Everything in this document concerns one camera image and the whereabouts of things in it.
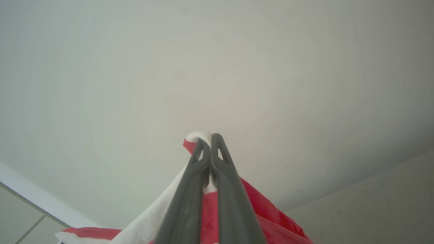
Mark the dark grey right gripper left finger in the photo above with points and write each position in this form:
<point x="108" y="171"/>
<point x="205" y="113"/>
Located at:
<point x="186" y="210"/>

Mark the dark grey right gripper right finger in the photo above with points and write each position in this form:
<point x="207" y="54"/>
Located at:
<point x="234" y="210"/>

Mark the red shorts white stripe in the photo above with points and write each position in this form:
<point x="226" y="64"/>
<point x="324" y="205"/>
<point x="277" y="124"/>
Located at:
<point x="271" y="220"/>

